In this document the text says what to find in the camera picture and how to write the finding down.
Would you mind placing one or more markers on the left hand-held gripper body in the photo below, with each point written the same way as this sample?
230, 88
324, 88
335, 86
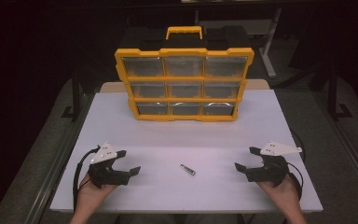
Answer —
105, 174

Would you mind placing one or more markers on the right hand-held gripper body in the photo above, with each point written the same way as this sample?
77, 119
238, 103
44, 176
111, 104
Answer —
273, 171

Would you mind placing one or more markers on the small metal bolt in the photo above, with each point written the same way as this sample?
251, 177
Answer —
187, 170

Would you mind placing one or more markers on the person's left hand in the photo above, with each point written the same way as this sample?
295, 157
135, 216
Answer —
90, 196

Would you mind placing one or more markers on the person's right hand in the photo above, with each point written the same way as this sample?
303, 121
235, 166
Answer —
284, 196

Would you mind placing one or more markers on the yellow and black drawer organizer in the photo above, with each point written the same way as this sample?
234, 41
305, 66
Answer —
183, 78

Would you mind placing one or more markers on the black metal stand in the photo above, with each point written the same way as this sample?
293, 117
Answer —
75, 93
333, 93

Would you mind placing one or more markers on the set of clear organizer drawers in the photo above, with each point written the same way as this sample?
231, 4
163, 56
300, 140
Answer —
143, 67

